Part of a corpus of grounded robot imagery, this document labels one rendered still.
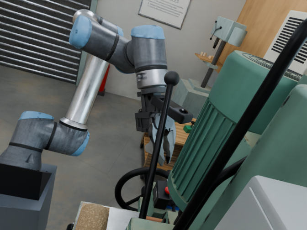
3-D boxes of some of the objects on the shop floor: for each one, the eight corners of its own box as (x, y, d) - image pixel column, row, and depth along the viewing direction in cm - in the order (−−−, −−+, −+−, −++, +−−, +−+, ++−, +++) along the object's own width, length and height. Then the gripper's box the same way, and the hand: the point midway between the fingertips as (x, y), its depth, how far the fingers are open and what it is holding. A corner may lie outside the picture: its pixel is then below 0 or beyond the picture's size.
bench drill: (190, 125, 357) (240, 23, 287) (202, 150, 304) (266, 33, 234) (162, 118, 345) (206, 11, 275) (169, 143, 292) (226, 17, 222)
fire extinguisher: (104, 91, 361) (113, 55, 334) (103, 96, 344) (113, 59, 317) (93, 88, 356) (101, 51, 329) (91, 93, 340) (100, 55, 313)
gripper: (153, 90, 70) (161, 158, 71) (127, 91, 63) (135, 167, 64) (175, 86, 64) (182, 160, 65) (148, 87, 57) (157, 170, 58)
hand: (166, 160), depth 62 cm, fingers closed
